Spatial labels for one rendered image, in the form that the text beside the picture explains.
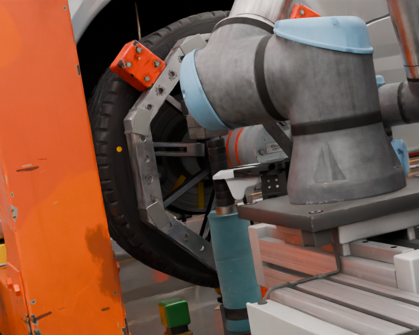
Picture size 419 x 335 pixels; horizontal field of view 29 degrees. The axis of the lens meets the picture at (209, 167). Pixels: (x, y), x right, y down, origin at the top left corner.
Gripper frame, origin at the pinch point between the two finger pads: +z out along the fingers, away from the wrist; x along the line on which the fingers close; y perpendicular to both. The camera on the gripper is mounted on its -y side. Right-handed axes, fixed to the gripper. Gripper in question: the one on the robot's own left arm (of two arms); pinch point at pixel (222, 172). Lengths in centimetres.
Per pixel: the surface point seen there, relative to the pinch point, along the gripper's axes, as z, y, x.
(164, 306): -0.1, 17.2, -33.2
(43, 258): 21.0, 7.7, -33.2
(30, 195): 21.2, -3.2, -33.4
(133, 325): 135, 83, 188
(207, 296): 116, 82, 233
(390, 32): -22, -25, 82
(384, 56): -20, -19, 80
